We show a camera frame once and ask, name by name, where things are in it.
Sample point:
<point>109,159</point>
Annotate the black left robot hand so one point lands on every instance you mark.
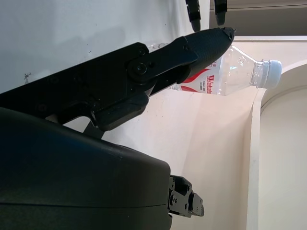
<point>194,14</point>

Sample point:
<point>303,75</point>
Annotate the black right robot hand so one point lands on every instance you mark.
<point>72,167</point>

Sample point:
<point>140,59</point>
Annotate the clear plastic water bottle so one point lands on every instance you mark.
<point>235,72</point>

